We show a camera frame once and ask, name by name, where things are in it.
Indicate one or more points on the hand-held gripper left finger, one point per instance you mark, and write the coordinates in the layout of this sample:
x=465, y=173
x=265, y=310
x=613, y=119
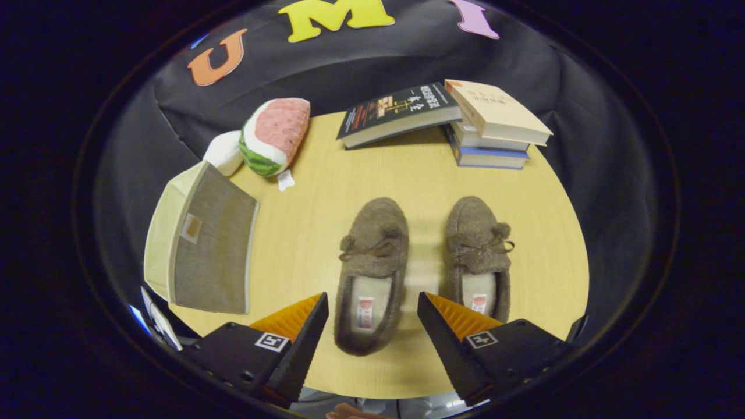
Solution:
x=302, y=349

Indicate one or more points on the blue cover book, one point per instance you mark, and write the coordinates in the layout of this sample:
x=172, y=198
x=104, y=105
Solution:
x=489, y=157

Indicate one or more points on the white panel with blue edge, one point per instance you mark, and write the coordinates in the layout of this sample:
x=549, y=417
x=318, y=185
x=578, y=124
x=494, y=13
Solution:
x=160, y=323

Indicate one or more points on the white plush toy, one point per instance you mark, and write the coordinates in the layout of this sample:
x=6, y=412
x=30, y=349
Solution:
x=224, y=152

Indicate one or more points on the black cover book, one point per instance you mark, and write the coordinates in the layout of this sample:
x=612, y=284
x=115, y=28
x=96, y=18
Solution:
x=396, y=107

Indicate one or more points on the brown fuzzy shoe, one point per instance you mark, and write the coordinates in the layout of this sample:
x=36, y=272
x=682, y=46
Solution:
x=375, y=233
x=474, y=224

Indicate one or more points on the grey beige fabric storage box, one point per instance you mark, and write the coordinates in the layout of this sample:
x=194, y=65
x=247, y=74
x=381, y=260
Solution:
x=212, y=256

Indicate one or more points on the white cover book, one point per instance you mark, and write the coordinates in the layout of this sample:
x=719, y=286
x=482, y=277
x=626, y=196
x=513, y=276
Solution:
x=483, y=141

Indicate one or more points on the beige cover book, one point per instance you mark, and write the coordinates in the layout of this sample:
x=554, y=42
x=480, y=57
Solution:
x=497, y=107

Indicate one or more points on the watermelon slice plush toy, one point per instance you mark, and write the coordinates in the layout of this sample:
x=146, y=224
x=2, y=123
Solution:
x=279, y=125

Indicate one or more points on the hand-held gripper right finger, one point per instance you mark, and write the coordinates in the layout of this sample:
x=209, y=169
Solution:
x=445, y=349

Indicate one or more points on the black backdrop cloth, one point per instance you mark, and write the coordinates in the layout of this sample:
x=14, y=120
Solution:
x=326, y=64

